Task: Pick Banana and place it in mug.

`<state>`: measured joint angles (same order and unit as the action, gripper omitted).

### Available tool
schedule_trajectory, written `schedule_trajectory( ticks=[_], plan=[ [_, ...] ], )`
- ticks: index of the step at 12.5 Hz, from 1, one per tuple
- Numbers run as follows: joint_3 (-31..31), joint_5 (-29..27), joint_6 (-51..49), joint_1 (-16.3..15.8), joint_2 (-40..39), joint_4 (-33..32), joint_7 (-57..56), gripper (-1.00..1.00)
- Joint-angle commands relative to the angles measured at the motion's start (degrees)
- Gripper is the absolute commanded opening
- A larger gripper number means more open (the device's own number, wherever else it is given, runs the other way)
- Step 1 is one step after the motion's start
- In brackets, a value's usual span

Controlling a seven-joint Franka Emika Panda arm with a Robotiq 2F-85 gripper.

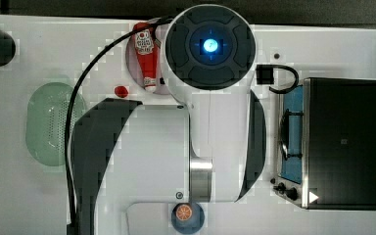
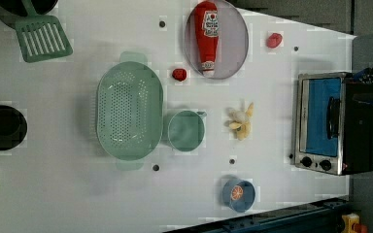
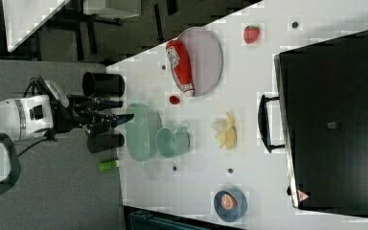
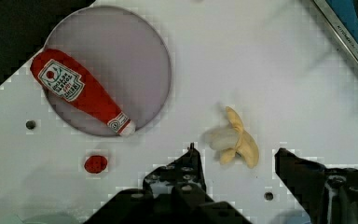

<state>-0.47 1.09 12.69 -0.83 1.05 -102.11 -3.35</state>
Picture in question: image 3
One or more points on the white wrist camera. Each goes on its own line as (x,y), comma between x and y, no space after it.
(55,95)

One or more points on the black round container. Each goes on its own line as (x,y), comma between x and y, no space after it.
(105,142)

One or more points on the red ketchup bottle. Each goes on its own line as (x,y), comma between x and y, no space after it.
(179,59)

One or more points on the orange slice toy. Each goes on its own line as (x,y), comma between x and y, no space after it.
(228,202)

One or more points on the black cylindrical cup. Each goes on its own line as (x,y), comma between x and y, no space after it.
(102,85)

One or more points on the grey round plate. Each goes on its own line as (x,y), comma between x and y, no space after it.
(206,59)

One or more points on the green mug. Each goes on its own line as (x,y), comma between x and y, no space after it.
(172,142)

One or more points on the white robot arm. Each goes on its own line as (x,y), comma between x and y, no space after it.
(43,118)

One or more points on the blue bowl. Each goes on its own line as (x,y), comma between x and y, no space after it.
(231,215)

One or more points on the peeled yellow toy banana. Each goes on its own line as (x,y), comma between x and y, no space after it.
(226,133)

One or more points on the red toy strawberry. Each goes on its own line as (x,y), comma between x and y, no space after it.
(251,34)

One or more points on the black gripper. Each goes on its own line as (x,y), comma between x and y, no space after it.
(65,118)

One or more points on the black toaster oven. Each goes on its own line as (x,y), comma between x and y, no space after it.
(323,99)

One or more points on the green oval colander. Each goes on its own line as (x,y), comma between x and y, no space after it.
(141,131)

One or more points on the small red toy fruit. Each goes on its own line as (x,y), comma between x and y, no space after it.
(174,100)

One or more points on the white side table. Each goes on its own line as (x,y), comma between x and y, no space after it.
(23,17)

